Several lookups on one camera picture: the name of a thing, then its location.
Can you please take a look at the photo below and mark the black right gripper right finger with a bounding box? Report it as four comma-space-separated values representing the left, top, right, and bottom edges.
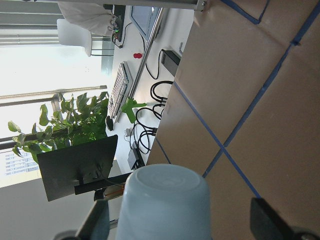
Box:
249, 198, 300, 240

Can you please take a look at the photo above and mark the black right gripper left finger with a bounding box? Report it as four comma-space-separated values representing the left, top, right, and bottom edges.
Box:
75, 199, 110, 240

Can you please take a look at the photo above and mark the light blue cup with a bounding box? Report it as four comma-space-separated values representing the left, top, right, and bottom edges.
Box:
115, 164, 212, 240

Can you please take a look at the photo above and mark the black monitor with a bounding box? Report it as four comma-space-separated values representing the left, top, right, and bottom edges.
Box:
36, 135, 130, 202

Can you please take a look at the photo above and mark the green potted plant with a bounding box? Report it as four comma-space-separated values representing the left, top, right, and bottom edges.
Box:
8, 91, 109, 163

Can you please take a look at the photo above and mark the white keyboard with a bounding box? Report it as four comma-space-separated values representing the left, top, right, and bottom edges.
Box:
107, 61, 133, 123

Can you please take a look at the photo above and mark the black power adapter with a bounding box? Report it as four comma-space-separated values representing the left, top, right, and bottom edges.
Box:
161, 50, 181, 77

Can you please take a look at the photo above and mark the blue teach pendant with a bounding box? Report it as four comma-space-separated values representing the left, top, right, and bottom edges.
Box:
129, 5, 160, 41

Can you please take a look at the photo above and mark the aluminium frame post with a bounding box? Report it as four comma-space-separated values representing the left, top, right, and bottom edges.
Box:
22, 0, 207, 12

